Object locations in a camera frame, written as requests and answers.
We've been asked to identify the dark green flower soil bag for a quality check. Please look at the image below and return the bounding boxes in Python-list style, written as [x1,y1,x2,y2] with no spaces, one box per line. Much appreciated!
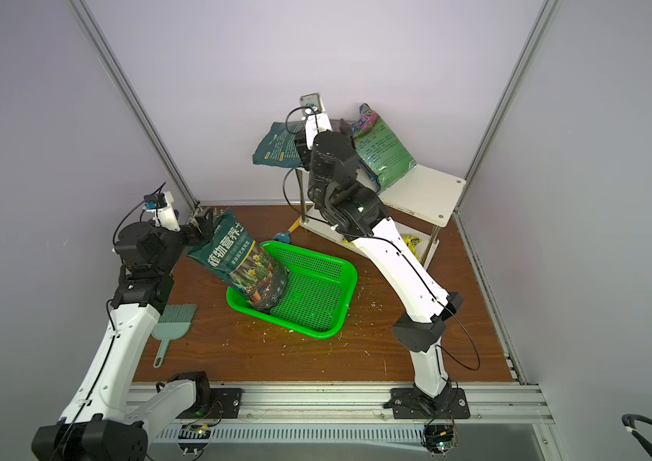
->
[187,209,289,313]

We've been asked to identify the light green blue-edged bag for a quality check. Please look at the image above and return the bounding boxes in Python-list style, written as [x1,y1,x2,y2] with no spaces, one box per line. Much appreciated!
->
[352,104,417,192]

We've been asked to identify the teal and yellow fertilizer bag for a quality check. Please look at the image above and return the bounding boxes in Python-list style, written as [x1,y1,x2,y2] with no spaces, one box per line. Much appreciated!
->
[252,122,305,169]

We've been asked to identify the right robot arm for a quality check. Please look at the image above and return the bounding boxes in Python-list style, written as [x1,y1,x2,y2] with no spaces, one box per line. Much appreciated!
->
[295,114,463,398]

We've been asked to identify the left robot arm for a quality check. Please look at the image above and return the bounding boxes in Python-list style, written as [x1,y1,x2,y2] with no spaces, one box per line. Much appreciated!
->
[31,209,214,460]

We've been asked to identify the white two-tier shelf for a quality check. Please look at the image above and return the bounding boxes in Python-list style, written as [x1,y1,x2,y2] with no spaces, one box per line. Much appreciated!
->
[290,164,466,270]

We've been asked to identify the mint green hand brush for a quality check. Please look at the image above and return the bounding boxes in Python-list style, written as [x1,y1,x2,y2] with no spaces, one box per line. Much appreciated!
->
[152,303,198,369]

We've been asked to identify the green plastic basket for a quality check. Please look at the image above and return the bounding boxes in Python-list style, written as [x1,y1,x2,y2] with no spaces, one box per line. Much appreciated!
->
[226,241,358,340]

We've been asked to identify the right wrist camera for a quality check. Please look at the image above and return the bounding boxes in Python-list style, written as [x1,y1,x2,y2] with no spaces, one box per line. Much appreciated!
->
[299,92,333,134]

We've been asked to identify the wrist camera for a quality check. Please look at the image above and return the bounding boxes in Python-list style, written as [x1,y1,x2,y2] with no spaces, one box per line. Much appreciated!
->
[143,191,181,232]
[299,92,333,134]

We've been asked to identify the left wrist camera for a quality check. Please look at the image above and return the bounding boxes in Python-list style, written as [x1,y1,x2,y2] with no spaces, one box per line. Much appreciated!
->
[143,191,181,232]

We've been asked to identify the blue garden fork yellow handle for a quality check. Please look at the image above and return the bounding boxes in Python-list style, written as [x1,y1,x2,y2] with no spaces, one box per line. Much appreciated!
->
[271,218,302,245]

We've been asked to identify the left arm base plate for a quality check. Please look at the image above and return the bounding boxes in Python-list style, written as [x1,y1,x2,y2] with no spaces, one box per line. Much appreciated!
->
[178,387,243,420]

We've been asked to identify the aluminium front rail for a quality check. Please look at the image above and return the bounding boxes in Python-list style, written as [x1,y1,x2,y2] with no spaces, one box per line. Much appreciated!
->
[123,381,554,426]

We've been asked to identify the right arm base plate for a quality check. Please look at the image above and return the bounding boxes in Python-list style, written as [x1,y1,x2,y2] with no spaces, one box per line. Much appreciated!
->
[383,385,471,420]

